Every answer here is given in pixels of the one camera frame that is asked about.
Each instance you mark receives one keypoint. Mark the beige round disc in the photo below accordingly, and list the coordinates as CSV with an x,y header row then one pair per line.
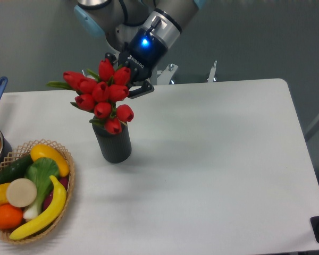
x,y
21,192

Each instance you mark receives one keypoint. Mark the purple red vegetable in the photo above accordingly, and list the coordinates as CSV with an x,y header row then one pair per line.
x,y
64,181

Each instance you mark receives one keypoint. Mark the yellow banana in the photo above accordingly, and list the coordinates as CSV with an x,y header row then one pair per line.
x,y
46,217

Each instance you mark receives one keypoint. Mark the orange fruit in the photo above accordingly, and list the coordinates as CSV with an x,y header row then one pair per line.
x,y
10,216

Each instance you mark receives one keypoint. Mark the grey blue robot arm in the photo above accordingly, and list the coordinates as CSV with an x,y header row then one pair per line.
x,y
110,14

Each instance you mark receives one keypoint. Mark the green cucumber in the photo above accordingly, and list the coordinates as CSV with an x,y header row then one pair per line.
x,y
15,170

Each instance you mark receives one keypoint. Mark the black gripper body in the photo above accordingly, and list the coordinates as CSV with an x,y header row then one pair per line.
x,y
141,55

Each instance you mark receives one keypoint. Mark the red tulip bouquet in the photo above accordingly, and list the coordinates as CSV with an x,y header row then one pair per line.
x,y
100,93

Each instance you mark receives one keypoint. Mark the dark grey ribbed vase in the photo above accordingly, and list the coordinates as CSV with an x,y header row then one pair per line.
x,y
115,148

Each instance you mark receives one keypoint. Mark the woven wicker basket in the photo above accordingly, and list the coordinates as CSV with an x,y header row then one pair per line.
x,y
23,150

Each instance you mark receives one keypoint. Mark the green bok choy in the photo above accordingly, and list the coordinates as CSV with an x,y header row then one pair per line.
x,y
39,173

